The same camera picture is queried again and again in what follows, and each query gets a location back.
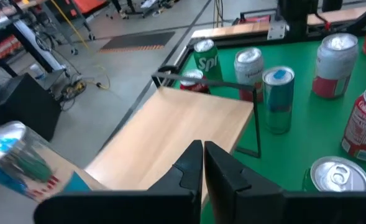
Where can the black clamp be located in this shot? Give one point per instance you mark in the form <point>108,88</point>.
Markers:
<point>167,68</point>

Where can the orange red fabric panel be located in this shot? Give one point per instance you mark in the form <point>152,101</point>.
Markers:
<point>89,4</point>

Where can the black floor mat orange edge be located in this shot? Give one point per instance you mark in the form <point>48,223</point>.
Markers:
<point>139,41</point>

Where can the red Coca-Cola can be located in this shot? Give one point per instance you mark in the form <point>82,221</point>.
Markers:
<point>195,83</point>
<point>363,130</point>

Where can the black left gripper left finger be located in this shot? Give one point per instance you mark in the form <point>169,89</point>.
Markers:
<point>108,208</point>

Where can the green Sprite can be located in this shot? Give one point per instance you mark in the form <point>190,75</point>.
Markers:
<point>338,175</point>
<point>207,60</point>

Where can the slim silver can blue tab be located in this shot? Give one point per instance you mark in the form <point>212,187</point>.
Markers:
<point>278,102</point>

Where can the metal workbench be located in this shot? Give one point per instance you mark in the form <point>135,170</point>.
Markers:
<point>38,43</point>

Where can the blue silver Red Bull can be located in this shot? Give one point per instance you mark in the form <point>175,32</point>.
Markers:
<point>21,168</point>

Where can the silver mounting bracket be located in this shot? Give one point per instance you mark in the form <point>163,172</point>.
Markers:
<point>276,31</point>

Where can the wooden shelf black metal frame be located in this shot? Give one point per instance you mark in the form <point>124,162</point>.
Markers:
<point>170,130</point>

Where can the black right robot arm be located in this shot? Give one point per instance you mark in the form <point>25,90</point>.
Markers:
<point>297,18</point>

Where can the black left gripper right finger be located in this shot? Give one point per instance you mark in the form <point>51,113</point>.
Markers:
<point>279,208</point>

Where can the black computer tower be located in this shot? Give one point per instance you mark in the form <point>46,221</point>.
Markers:
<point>24,105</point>

